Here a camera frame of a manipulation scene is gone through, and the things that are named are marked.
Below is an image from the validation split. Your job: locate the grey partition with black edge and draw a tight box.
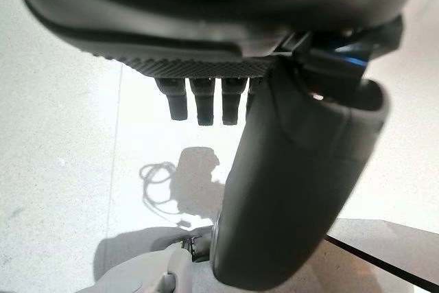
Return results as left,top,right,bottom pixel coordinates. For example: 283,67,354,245
308,218,439,293

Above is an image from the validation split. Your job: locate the coiled white floor cable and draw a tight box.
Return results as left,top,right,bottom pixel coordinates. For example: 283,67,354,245
139,161,193,229

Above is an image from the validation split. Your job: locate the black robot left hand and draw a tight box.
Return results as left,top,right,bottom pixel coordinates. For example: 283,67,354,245
13,0,423,292

